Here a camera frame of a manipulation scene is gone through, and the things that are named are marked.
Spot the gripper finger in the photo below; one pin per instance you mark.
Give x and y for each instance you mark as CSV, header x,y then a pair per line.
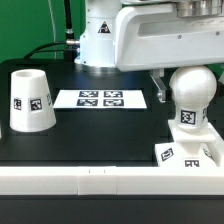
x,y
157,75

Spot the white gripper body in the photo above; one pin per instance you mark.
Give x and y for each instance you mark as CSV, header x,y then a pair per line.
x,y
169,33

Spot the white lamp bulb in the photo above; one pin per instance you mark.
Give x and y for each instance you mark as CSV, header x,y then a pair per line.
x,y
192,90

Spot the white lamp base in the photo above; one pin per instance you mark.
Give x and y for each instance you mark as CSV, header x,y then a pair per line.
x,y
203,148

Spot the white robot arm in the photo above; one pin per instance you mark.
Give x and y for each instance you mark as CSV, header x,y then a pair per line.
x,y
97,42

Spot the white lamp shade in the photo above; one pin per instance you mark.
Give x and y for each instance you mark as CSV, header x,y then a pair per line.
x,y
31,108

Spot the white marker sheet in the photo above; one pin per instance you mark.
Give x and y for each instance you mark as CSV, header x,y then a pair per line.
x,y
100,99

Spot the white front wall bar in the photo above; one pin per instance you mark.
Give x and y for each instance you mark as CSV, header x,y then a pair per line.
x,y
110,181

